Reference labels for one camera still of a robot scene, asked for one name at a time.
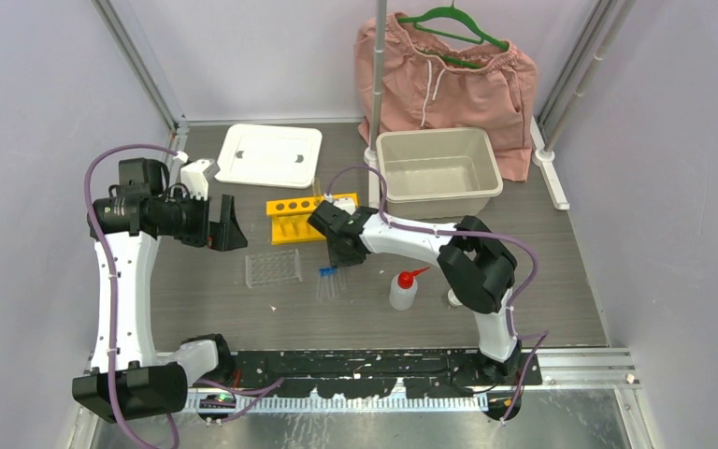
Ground grey rack pole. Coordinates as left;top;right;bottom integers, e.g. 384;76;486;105
365;0;388;168

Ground beige plastic bin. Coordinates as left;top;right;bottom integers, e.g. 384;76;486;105
376;128;503;220

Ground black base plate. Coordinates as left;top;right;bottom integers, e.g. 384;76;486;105
209;348;542;399

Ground red capped wash bottle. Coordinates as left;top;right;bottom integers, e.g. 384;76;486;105
389;267;429;311

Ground small white cup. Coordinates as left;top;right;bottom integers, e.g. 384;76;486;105
447;290;462;307

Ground blue capped tube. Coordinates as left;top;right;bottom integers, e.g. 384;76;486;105
319;267;334;300
326;267;339;299
316;268;329;301

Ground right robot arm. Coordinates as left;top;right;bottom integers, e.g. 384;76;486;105
308;201;522;384

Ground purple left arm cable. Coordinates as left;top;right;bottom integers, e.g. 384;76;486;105
83;144;286;449

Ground yellow test tube rack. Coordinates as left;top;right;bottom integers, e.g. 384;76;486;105
266;196;325;245

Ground pink shorts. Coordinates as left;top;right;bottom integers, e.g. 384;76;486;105
380;12;539;181

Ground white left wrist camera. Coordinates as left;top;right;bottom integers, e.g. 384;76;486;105
179;159;219;200

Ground clear test tube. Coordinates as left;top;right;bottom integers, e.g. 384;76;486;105
311;178;323;201

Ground white plastic bin lid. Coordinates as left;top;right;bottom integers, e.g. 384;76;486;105
215;123;323;189

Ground green clothes hanger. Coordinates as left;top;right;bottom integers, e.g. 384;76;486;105
396;1;510;69

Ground clear acrylic tube rack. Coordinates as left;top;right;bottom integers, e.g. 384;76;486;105
245;250;303;288

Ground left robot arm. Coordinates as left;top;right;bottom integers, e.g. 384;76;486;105
72;158;248;423

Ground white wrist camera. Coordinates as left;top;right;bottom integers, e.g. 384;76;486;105
323;194;358;214
179;159;219;200

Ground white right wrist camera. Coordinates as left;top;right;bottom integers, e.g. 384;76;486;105
323;194;358;214

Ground right white pole foot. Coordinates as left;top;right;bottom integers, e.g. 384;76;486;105
530;117;570;211

